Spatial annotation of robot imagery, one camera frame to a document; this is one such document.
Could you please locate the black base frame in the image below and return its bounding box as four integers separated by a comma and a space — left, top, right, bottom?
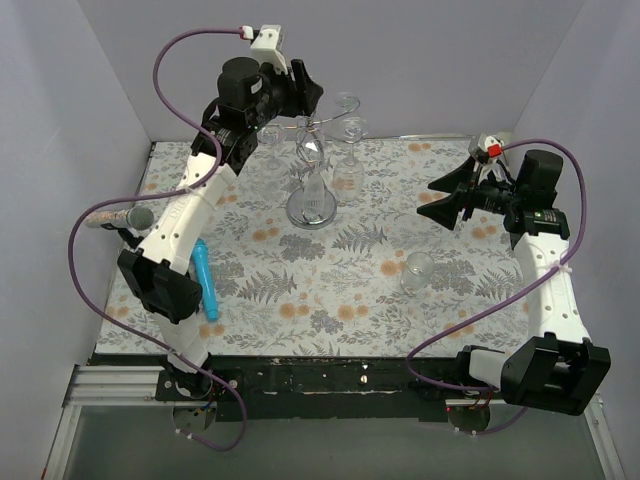
89, 354, 502, 422

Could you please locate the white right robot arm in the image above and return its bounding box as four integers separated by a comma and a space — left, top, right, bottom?
417, 146, 611, 416

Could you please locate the clear wine glass back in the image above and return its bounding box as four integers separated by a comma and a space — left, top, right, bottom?
334, 92, 361, 114

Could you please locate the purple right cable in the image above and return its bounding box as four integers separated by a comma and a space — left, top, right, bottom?
405, 139, 587, 435

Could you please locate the ribbed stemmed wine glass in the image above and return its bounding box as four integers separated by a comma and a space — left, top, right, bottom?
301, 136, 325, 223

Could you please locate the ribbed short glass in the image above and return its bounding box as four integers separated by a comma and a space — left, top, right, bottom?
332, 116, 369, 202

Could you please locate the glitter silver microphone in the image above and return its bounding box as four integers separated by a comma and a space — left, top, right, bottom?
84, 206, 155, 231

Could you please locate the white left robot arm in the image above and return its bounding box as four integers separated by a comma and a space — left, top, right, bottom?
117, 57, 324, 400

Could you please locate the blue microphone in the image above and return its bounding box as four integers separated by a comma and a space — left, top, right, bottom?
191, 238, 219, 322

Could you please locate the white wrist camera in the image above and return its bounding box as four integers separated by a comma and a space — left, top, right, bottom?
240, 24, 288, 74
468, 133, 510, 178

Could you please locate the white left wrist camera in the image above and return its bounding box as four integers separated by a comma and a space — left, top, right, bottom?
240, 24, 288, 74

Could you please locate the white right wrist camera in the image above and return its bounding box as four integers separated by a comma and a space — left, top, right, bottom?
468, 133, 510, 178

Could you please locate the chrome wine glass rack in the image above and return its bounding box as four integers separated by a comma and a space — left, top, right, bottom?
258, 92, 368, 230

